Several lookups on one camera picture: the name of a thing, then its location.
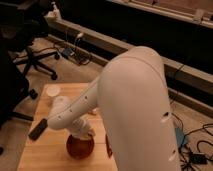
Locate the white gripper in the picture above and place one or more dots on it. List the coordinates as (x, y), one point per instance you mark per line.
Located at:
(86, 131)

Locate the red ceramic bowl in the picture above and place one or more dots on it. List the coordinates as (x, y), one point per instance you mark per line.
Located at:
(78, 148)

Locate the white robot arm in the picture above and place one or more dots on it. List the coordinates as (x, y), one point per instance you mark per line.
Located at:
(132, 96)

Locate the red chili pepper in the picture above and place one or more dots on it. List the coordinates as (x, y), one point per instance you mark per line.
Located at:
(108, 147)

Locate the black remote control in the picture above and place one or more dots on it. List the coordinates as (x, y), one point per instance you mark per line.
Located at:
(38, 130)

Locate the white plastic cup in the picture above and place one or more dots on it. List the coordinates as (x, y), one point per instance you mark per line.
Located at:
(52, 91)

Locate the blue power strip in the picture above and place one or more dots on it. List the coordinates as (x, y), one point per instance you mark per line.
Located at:
(68, 53)

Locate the blue box on floor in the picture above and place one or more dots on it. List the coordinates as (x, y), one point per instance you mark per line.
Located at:
(180, 137)

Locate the white spray bottle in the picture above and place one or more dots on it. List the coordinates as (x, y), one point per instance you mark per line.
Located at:
(55, 13)

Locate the black office chair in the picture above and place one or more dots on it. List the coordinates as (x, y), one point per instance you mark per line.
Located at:
(21, 21)

